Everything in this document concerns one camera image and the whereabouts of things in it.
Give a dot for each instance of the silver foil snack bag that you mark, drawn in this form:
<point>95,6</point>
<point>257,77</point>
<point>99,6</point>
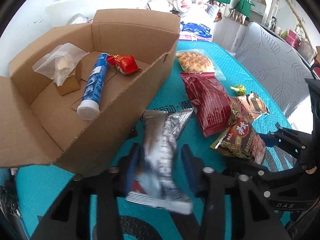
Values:
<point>155,186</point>

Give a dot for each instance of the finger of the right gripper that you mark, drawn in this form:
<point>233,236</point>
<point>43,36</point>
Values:
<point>289,140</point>

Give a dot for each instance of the small red snack packet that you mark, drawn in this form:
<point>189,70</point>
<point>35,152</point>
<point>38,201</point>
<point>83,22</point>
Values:
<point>125,64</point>

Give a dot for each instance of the dark red zip bag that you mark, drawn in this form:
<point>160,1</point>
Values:
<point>210,101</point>

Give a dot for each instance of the clear bag yellow snacks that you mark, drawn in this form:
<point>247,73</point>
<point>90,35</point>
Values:
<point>197,61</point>

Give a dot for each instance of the brown green snack bag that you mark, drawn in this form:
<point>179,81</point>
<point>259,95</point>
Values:
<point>241,140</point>

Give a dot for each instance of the small brown cardboard insert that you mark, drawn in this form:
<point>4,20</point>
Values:
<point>72,83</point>

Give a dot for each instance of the yellow green lollipop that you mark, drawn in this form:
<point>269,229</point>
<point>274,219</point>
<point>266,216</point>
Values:
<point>240,90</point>

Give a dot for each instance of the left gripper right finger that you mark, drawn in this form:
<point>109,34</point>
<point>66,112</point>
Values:
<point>252,217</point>

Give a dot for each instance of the blue white tissue pack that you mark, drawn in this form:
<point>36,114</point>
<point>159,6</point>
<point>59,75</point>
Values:
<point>195,32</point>

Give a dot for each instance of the clear plastic bag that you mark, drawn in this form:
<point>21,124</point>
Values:
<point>59,63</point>

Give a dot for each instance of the brown cardboard box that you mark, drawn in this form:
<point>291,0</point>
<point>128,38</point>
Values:
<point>41,127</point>

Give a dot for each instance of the blue white cylinder tube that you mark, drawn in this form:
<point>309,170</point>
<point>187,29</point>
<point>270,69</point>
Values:
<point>89,107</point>

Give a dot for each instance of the brown foil snack bag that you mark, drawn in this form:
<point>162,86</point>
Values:
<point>251,106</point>

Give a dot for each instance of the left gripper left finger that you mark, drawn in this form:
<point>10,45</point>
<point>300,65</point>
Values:
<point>68,216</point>

